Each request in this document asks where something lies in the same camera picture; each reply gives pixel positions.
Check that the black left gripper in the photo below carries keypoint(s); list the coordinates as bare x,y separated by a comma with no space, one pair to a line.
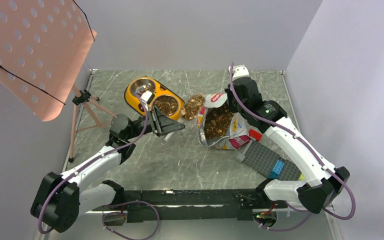
168,125

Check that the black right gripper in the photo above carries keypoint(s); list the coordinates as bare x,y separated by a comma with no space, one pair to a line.
231,107

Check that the cat food bag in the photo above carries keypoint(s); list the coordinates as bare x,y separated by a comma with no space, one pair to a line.
218,127

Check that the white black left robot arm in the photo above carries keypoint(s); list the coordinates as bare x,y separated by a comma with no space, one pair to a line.
86,165

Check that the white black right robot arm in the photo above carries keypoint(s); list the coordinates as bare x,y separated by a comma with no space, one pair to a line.
322,182

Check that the yellow double pet bowl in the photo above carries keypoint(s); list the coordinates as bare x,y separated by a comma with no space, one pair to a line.
142,84

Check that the grey lego baseplate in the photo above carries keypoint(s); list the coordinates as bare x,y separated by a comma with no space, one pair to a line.
290,171

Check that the blue lego brick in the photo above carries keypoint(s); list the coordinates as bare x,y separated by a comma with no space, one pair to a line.
276,170

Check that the yellow-green lego brick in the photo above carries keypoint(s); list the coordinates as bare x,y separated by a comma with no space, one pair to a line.
301,177

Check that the pink perforated music stand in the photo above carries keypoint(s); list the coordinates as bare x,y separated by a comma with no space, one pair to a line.
43,46

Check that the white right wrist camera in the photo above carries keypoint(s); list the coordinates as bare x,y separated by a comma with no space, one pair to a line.
238,71

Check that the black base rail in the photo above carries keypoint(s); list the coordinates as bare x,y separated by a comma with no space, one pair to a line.
239,204

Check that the aluminium frame rail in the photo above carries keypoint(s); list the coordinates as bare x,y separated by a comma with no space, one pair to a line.
266,219

